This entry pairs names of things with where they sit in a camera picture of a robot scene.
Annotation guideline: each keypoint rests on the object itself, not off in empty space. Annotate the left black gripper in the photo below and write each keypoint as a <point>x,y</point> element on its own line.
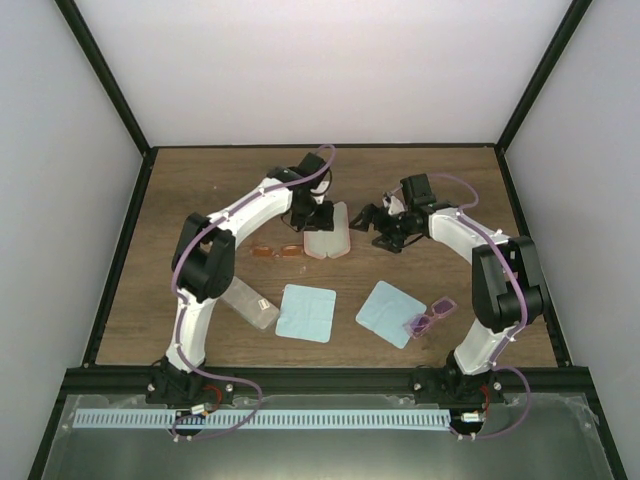
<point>322,223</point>

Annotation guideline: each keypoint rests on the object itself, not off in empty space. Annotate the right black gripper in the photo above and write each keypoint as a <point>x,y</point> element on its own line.
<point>394,246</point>

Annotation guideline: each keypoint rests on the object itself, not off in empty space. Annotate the pink glasses case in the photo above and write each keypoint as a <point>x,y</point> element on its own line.
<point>330,244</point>

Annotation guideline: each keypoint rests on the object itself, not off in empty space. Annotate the blue cleaning cloth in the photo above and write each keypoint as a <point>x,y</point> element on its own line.
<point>386,311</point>
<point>306,313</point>

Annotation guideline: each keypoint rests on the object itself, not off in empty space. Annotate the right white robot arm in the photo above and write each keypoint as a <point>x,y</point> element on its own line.
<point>508,289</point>

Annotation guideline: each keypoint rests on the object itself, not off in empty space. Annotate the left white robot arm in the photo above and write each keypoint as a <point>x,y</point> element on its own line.
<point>203,265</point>

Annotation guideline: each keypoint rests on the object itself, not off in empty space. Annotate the orange sunglasses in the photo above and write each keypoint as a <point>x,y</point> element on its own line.
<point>286,251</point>

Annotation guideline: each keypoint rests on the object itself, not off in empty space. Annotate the purple sunglasses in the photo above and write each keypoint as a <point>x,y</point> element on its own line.
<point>420,324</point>

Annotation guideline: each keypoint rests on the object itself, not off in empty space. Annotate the grey glasses case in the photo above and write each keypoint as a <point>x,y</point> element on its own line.
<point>250,305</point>

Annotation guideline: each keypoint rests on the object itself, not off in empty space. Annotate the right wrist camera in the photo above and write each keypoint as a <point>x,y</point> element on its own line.
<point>392,204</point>

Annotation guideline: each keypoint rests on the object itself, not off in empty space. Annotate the black aluminium frame rail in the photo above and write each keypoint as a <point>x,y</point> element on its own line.
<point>426,385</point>

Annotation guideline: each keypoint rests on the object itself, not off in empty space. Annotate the blue slotted cable duct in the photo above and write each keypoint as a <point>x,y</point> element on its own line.
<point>419,420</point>

